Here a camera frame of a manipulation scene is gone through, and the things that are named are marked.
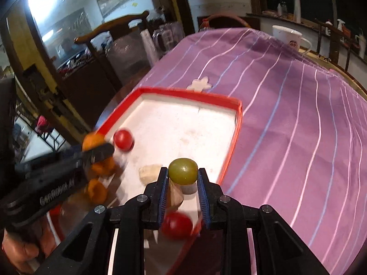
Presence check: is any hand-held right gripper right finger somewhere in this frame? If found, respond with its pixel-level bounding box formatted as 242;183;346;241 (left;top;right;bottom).
197;168;330;275

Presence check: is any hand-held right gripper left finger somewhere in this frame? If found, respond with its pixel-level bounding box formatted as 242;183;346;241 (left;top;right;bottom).
34;167;169;275

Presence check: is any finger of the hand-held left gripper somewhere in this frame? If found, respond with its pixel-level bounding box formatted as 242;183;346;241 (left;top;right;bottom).
75;143;115;167

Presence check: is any orange tangerine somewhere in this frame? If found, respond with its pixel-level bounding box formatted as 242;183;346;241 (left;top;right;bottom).
86;178;108;204
91;157;117;176
82;132;106;152

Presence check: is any red tomato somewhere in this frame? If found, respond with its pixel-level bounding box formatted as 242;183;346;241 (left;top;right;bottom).
113;130;135;151
161;212;194;240

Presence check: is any green round fruit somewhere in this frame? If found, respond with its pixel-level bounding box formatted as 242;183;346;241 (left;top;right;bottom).
168;158;198;185

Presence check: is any red-rimmed white tray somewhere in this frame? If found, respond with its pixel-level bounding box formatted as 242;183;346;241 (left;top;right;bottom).
47;87;243;275

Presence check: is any person's left hand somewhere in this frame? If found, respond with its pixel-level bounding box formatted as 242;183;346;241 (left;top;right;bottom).
1;220;62;274

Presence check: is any purple striped tablecloth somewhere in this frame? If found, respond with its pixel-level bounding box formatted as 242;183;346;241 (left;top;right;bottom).
140;28;367;275

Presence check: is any white flower-shaped coaster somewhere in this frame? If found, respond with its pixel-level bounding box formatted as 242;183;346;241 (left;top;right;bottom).
186;76;213;91

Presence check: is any wooden chair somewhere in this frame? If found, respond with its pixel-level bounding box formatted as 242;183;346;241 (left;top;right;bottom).
74;10;151;78

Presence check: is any clear plastic jug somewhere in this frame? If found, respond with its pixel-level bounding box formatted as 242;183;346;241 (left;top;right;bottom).
152;23;185;56

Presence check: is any red arched chair back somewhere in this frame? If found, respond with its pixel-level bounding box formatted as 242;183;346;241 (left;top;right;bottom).
201;13;253;30

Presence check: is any white cup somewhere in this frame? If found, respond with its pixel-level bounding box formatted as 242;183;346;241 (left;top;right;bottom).
272;25;312;55

